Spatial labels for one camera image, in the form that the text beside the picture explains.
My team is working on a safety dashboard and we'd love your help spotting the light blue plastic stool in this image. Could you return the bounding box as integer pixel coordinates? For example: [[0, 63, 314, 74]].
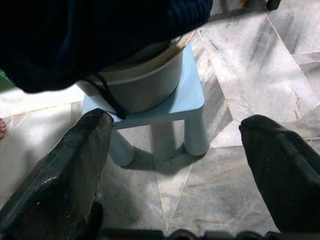
[[82, 44, 210, 167]]

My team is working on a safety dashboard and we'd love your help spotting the grey plastic basin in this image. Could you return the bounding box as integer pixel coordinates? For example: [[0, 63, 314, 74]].
[[76, 32, 192, 115]]

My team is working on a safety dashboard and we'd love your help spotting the bare foot of person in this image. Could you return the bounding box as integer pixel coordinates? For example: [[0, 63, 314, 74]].
[[0, 117, 7, 141]]

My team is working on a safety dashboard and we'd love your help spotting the navy blue garment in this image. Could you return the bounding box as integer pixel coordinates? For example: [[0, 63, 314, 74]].
[[0, 0, 214, 120]]

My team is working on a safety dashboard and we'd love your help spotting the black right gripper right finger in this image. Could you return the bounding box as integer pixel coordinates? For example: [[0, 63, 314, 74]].
[[238, 114, 320, 233]]

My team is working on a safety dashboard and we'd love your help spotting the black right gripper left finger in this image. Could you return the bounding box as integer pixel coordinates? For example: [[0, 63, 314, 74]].
[[0, 108, 113, 240]]

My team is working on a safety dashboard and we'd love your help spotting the green plastic stool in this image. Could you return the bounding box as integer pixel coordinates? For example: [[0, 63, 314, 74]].
[[0, 68, 16, 88]]

